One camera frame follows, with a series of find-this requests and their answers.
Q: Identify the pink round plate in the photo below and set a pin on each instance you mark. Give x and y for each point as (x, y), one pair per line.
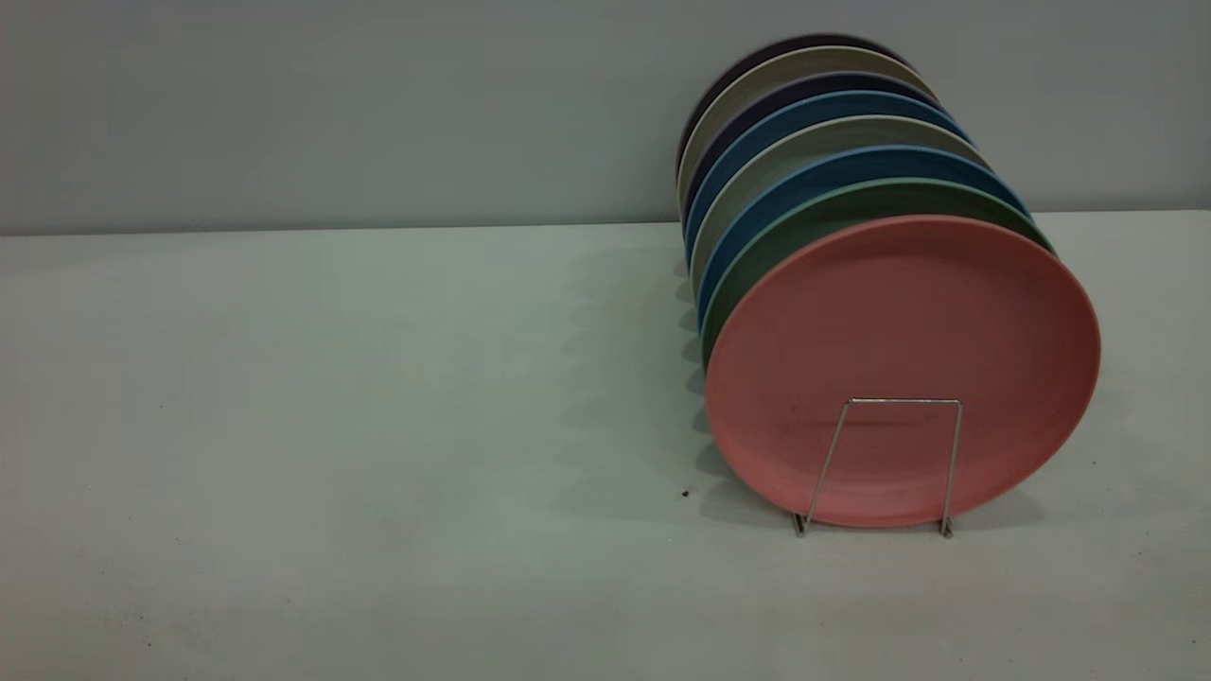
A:
(899, 350)

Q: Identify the green round plate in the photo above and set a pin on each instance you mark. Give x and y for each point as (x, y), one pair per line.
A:
(851, 200)

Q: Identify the beige round plate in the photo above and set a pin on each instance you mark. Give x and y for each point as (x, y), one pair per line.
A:
(851, 130)
(814, 59)

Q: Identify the blue round plate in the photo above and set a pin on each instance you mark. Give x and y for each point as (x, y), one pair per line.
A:
(880, 161)
(842, 102)

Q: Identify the purple round plate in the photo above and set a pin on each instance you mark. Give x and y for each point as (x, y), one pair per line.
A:
(823, 81)

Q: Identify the dark maroon round plate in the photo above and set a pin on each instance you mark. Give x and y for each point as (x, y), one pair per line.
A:
(823, 39)

